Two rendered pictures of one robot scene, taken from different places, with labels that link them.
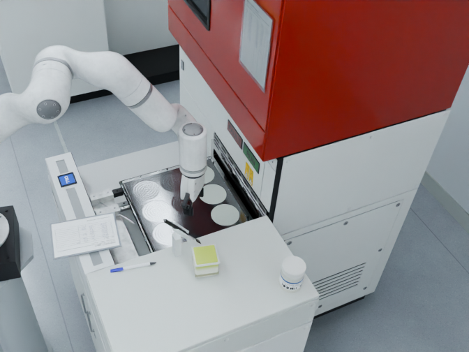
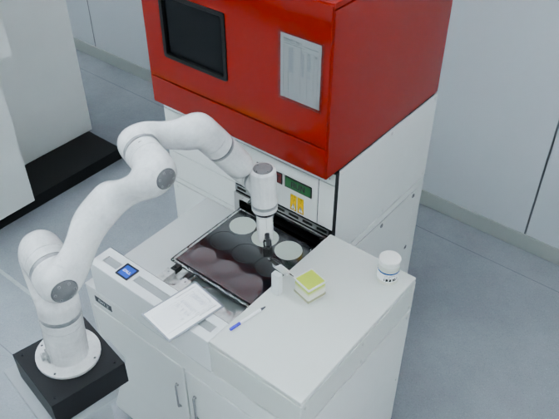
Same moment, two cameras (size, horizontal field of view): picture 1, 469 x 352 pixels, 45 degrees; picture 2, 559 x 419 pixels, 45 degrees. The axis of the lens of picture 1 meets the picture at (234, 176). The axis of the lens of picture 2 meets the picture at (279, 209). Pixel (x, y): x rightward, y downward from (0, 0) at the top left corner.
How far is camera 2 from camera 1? 0.81 m
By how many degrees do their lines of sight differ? 17
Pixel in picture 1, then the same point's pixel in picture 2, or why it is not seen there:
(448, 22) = (429, 16)
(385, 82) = (398, 80)
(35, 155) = not seen: outside the picture
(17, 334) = not seen: outside the picture
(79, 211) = (160, 293)
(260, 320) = (383, 316)
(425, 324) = (457, 306)
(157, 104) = (239, 150)
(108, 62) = (200, 120)
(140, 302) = (275, 342)
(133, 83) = (222, 135)
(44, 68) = (142, 144)
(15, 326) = not seen: outside the picture
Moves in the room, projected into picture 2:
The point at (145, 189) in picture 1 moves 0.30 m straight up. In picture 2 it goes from (200, 256) to (194, 189)
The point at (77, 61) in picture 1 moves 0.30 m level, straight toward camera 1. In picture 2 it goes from (169, 129) to (241, 180)
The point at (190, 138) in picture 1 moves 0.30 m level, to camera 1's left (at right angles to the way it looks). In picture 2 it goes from (267, 175) to (170, 199)
